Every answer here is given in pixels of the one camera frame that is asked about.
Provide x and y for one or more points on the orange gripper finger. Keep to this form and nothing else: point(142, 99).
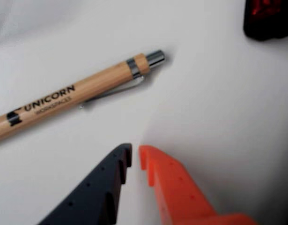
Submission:
point(179, 192)

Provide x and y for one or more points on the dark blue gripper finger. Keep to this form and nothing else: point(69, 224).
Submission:
point(92, 194)

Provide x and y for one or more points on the bamboo ballpoint pen Unicorn print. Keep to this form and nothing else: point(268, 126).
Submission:
point(71, 93)

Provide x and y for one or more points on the black object with red pattern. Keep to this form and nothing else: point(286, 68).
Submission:
point(268, 18)

